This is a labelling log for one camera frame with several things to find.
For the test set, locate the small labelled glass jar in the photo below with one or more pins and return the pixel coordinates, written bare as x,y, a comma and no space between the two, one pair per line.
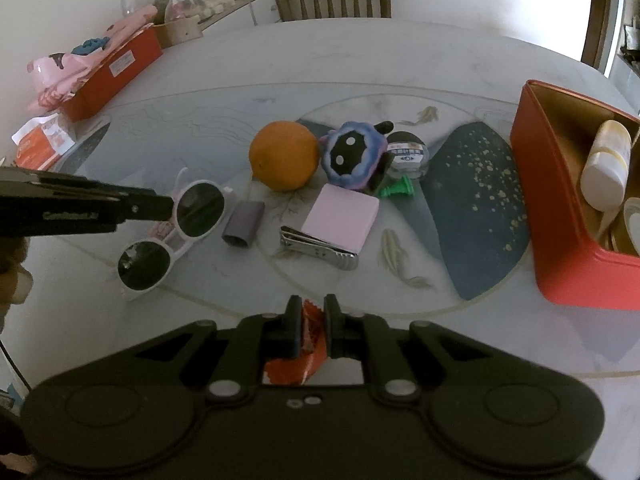
410,155

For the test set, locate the white and yellow bottle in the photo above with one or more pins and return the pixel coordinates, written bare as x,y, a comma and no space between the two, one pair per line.
606,165

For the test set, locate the white sideboard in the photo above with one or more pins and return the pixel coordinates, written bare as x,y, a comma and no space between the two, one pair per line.
260,5

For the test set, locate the orange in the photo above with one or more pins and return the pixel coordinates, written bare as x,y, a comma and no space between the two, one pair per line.
284,155

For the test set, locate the red snack packet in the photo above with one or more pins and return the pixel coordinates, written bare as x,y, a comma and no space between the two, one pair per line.
314,330

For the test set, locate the blue and black plush toy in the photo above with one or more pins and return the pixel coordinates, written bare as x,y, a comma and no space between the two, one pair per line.
352,155

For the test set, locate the small cardboard box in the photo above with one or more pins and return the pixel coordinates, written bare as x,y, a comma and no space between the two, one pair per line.
177,32

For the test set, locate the red tin box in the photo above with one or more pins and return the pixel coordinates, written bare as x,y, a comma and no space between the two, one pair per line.
555,220

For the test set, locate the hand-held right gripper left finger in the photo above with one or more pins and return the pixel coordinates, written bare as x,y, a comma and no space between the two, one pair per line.
295,332

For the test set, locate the white round sunglasses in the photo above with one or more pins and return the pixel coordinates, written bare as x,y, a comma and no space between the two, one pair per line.
200,207

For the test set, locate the brown door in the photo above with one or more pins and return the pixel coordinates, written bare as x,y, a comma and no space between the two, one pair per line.
602,25

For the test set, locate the pink square block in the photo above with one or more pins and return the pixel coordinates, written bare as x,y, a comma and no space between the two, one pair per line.
340,217

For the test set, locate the small grey sleeve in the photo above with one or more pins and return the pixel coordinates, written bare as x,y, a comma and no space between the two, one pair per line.
243,223

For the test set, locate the red box with pink cloth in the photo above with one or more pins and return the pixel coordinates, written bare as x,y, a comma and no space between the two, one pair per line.
60,75

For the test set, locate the clear plastic bag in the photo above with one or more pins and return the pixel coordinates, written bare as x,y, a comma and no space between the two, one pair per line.
200,0

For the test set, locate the red cardboard box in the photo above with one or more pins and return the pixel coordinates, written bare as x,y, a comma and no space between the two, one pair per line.
117,72

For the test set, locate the metal clip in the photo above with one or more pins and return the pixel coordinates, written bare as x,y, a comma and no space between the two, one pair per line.
320,250

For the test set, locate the small green plastic piece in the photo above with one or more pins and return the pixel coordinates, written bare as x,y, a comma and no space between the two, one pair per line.
397,189

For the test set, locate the person's left hand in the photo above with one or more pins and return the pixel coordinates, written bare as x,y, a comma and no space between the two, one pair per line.
12,270

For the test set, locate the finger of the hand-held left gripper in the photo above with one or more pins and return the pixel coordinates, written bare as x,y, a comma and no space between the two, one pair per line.
147,205

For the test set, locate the white round container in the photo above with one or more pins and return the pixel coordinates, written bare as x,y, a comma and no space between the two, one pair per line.
633,225

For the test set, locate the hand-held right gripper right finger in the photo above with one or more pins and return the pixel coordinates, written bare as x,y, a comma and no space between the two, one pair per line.
331,332

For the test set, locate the blue fabric item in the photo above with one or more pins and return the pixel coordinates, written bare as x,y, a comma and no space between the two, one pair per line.
90,47

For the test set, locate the orange and white packet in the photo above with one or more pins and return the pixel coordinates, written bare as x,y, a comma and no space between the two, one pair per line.
47,142

